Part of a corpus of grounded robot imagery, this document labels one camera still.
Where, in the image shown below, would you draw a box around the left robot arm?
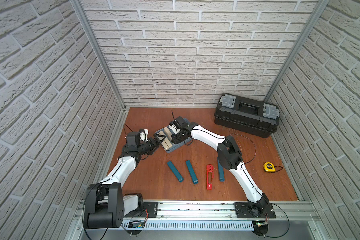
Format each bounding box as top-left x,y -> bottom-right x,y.
82,129 -> 166,230

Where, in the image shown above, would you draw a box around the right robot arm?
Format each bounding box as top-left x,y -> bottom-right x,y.
169,117 -> 270,218

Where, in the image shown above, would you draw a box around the teal pliers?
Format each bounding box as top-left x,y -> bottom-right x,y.
167,161 -> 184,183
217,157 -> 225,182
186,160 -> 199,185

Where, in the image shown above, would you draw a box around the teal pliers far left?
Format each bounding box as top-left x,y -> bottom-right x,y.
167,161 -> 184,183

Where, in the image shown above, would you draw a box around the red pliers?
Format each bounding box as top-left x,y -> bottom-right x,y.
206,164 -> 214,190

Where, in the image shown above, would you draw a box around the black plastic toolbox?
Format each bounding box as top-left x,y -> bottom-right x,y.
214,93 -> 280,138

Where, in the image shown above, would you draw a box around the yellow tape measure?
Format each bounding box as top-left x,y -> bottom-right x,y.
264,162 -> 276,173

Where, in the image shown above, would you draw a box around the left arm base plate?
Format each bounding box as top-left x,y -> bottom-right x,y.
141,201 -> 158,218

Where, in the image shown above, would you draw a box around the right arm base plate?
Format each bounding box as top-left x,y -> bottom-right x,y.
234,202 -> 276,219

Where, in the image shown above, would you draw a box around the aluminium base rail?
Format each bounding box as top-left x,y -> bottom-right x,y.
68,199 -> 322,232

